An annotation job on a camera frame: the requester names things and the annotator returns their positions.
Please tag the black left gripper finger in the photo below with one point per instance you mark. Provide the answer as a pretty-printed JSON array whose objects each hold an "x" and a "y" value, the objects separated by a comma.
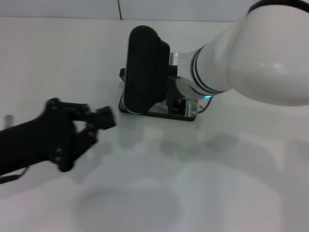
[
  {"x": 89, "y": 140},
  {"x": 102, "y": 114}
]

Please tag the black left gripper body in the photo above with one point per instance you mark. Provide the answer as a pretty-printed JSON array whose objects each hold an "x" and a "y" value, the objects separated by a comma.
[{"x": 43, "y": 140}]

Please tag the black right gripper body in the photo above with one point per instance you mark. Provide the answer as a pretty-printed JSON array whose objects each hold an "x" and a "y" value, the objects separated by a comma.
[{"x": 175, "y": 105}]

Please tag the black glasses case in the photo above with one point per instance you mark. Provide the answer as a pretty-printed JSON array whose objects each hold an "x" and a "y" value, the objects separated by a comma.
[{"x": 173, "y": 117}]

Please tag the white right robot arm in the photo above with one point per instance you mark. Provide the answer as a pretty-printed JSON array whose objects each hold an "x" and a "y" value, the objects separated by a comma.
[{"x": 265, "y": 60}]

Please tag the clear right wrist connector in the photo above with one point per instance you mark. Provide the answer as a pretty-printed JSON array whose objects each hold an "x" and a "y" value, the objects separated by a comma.
[{"x": 190, "y": 106}]

